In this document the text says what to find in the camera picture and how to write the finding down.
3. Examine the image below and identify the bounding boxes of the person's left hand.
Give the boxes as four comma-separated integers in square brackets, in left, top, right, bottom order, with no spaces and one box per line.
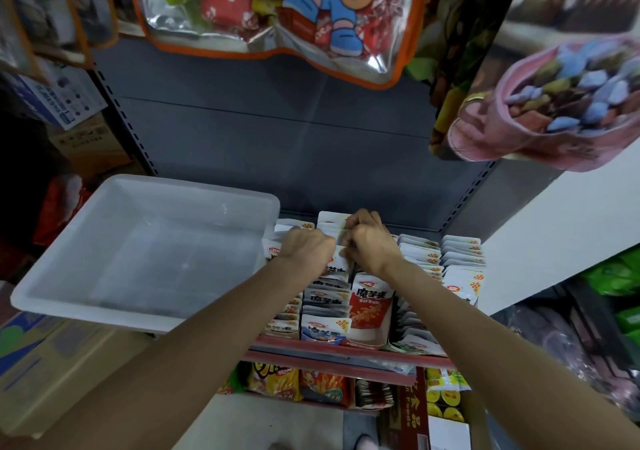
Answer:
[270,227,338,288]

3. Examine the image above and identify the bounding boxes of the person's right hand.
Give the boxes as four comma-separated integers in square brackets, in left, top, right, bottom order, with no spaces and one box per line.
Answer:
[340,209,406,278]

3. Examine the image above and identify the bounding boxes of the red display box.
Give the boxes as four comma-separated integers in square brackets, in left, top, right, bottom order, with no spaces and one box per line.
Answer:
[345,269,396,350]

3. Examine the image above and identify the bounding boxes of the red konjac snack packet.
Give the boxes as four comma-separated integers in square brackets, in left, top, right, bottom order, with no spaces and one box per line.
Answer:
[348,273,394,348]

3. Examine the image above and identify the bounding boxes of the green display box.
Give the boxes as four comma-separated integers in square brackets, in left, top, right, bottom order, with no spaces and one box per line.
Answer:
[385,233,448,358]

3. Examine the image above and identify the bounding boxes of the blue display box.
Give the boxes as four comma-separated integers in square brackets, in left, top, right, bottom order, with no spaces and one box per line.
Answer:
[300,211,353,346]

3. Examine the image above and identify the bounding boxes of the blue konjac snack packet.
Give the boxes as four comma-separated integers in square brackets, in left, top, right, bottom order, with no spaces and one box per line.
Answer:
[302,309,351,344]

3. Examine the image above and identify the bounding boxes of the orange display box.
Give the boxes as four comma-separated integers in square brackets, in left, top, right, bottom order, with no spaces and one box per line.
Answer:
[438,235,489,308]

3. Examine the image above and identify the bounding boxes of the white plastic bin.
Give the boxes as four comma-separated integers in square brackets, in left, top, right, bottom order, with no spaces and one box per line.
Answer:
[10,175,282,333]

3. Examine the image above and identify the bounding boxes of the person's right forearm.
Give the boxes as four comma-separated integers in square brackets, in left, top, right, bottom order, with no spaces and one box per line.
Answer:
[385,259,640,450]

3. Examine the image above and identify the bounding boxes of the person's left forearm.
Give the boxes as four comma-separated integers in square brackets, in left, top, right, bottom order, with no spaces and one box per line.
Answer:
[0,265,306,450]

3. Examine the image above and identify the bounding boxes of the yellow snack packets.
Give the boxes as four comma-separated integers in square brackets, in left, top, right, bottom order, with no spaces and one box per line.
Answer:
[425,367,473,422]

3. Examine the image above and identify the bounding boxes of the plain brown cardboard carton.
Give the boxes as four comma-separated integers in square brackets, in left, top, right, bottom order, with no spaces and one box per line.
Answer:
[48,115,131,181]

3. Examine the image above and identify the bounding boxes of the blue print cardboard carton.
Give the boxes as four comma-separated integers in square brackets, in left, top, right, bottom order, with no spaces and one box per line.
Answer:
[0,309,156,438]

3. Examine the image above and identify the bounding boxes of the white blue carton box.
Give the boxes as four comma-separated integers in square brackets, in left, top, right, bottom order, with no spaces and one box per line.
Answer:
[0,59,109,131]

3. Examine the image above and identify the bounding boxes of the orange trimmed toy snack bag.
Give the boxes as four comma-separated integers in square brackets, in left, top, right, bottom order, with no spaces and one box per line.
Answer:
[0,0,141,66]

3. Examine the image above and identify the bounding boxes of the row of orange chip bags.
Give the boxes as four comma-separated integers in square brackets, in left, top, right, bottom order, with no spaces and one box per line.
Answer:
[220,361,396,411]

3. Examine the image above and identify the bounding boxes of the dark red white-label carton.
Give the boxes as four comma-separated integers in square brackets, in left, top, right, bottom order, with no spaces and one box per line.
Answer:
[385,369,471,450]

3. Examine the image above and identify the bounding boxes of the black plastic wrapped bundle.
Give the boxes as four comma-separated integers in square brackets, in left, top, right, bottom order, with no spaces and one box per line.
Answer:
[495,279,640,416]

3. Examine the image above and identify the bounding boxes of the hanging pink candy bag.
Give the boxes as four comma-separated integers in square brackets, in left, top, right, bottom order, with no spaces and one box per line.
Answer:
[447,33,640,173]

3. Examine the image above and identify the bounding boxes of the orange trimmed colourful candy bag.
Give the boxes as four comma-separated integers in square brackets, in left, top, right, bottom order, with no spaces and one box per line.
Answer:
[125,0,431,91]

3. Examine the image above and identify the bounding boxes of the red plastic bag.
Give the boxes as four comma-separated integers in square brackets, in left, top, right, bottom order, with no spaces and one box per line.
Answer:
[35,173,93,248]

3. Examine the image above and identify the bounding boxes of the stack of green packs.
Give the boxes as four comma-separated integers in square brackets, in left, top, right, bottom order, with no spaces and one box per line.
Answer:
[585,245,640,351]

